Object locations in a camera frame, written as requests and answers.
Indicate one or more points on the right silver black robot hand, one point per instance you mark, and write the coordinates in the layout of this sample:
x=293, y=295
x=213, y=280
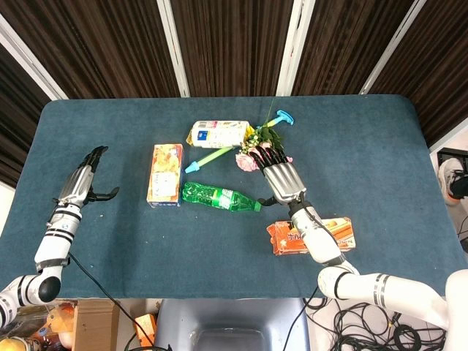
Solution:
x=283, y=180

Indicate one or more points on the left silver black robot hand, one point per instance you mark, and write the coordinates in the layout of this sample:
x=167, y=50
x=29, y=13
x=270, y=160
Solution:
x=76, y=183

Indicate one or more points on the orange wafer roll box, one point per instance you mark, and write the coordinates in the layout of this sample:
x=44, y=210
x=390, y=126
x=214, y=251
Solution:
x=340, y=234

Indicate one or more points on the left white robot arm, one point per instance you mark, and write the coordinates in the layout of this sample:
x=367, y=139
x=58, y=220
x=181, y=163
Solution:
x=44, y=247

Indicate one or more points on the yellow white snack bag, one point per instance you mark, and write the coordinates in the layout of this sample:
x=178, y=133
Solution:
x=219, y=134

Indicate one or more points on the pink artificial flower bouquet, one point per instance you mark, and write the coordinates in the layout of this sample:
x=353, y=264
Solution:
x=252, y=153

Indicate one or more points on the green plastic bottle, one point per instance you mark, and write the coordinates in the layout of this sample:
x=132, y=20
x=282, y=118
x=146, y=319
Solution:
x=218, y=197

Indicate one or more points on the green blue toy pump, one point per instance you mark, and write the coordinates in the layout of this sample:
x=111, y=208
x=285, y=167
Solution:
x=212, y=156

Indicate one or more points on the orange cracker box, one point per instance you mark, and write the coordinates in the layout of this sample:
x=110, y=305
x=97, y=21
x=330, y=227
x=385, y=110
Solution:
x=166, y=175

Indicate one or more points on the blue table cloth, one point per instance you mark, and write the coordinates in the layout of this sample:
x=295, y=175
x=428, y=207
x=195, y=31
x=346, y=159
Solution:
x=234, y=256

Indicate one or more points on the brown cardboard box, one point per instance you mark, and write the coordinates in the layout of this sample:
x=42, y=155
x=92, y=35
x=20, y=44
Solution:
x=96, y=325

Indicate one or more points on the grey plastic bin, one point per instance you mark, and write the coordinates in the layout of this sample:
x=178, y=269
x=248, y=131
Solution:
x=234, y=325

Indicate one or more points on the small orange box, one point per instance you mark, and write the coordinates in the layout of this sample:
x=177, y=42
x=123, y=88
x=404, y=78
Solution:
x=145, y=327

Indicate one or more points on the white sneaker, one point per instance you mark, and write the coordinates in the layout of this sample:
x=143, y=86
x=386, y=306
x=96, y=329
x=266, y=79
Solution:
x=450, y=179

